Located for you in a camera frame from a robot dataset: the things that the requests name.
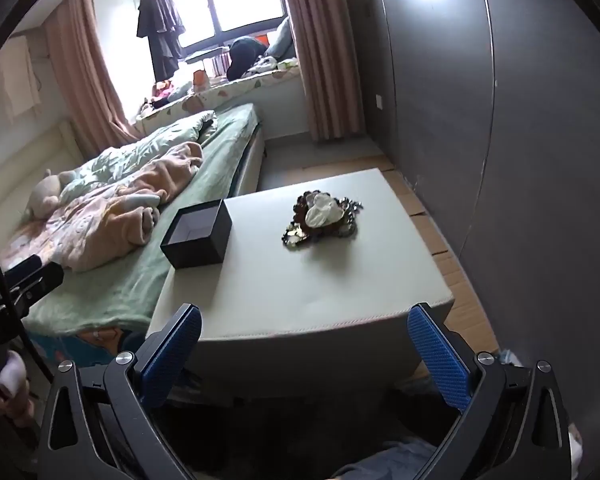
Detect bed with green cover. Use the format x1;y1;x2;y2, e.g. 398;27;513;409
20;102;261;336

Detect floral window seat cushion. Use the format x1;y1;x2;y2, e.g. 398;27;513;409
132;57;303;133

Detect white fabric hair tie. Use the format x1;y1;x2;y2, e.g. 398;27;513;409
305;194;342;228

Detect grey wardrobe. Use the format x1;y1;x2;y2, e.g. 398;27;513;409
345;0;600;480

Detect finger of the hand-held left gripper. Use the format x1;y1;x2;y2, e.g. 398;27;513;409
0;255;65;318

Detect person's denim leg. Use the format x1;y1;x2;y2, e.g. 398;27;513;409
330;435;451;480

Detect person's left hand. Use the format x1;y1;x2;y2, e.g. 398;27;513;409
0;349;36;431

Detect pink curtain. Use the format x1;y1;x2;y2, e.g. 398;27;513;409
275;0;366;142
42;0;141;158

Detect pale green patterned duvet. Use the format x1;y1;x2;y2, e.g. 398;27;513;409
60;109;218;201

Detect white leather ottoman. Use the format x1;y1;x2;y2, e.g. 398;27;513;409
150;167;456;396

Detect black bag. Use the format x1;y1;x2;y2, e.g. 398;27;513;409
227;36;271;81

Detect heap of jewelry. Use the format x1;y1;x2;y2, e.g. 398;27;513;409
281;190;363;248

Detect hanging dark clothes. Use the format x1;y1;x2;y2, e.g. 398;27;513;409
136;0;187;83

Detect beige plush toy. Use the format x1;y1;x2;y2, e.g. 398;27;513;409
27;167;81;221

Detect black jewelry box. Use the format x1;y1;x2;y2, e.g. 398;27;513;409
160;199;233;270

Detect pile of colourful clothes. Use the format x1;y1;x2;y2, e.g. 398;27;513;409
147;79;183;110

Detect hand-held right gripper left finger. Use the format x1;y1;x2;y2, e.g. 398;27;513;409
37;302;203;480

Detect hanging white cloth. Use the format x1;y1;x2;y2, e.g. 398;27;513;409
0;35;43;121

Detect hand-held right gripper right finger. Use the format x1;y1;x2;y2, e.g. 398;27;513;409
406;302;573;480

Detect grey pillow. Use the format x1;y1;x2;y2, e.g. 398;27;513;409
262;16;297;61

